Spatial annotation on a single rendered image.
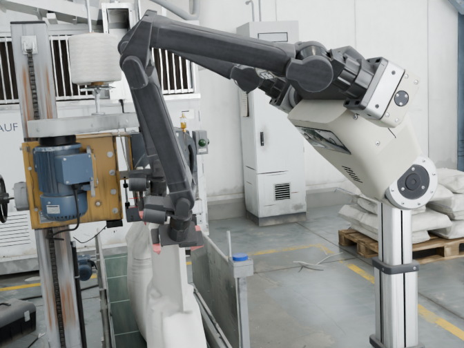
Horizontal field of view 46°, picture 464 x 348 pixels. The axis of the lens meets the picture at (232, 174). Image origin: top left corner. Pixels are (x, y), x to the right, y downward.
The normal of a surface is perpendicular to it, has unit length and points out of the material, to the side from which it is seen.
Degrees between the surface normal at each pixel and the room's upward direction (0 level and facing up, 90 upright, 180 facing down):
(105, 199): 90
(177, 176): 105
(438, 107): 90
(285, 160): 90
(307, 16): 90
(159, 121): 115
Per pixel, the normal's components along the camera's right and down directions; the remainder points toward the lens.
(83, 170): 0.65, 0.07
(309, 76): -0.04, 0.57
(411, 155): 0.55, 0.50
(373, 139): 0.22, 0.14
